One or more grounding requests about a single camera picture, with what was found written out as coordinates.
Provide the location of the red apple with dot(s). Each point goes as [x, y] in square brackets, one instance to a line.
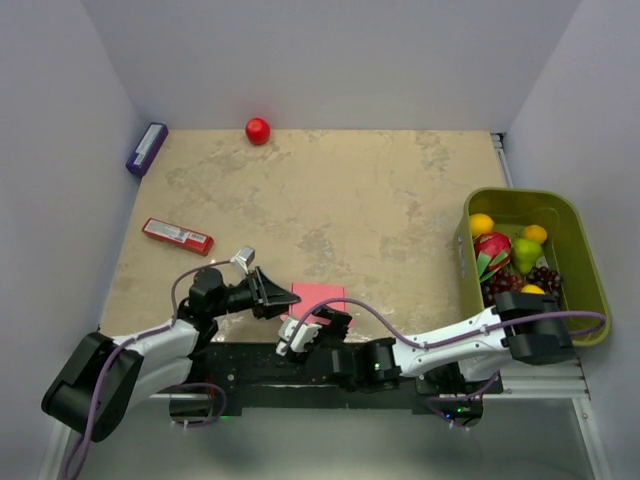
[257, 131]

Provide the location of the red rectangular carton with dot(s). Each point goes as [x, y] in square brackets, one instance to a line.
[185, 239]

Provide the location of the green pear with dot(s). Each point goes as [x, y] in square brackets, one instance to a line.
[525, 254]

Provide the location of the green plastic bin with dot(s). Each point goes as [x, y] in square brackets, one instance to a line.
[583, 303]

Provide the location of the yellow lemon upper left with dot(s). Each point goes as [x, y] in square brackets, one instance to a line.
[480, 224]

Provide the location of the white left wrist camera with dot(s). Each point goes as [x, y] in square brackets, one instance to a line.
[243, 259]

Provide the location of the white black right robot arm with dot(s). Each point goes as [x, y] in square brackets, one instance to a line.
[521, 327]

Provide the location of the red dragon fruit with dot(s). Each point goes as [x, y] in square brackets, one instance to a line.
[492, 251]

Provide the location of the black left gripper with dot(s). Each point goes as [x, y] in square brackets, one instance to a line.
[270, 299]

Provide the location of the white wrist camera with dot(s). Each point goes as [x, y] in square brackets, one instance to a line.
[243, 259]
[295, 340]

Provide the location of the dark purple grapes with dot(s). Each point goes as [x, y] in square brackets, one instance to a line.
[506, 281]

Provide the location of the purple rectangular carton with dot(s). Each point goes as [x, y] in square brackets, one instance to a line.
[147, 149]

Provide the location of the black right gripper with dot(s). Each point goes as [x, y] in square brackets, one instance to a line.
[339, 323]

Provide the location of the orange fruit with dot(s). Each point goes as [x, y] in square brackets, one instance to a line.
[535, 233]

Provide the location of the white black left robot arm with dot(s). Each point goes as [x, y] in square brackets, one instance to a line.
[104, 376]

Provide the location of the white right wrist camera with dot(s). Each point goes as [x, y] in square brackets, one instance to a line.
[295, 340]

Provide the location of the pink paper box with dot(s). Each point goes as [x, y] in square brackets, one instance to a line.
[311, 294]

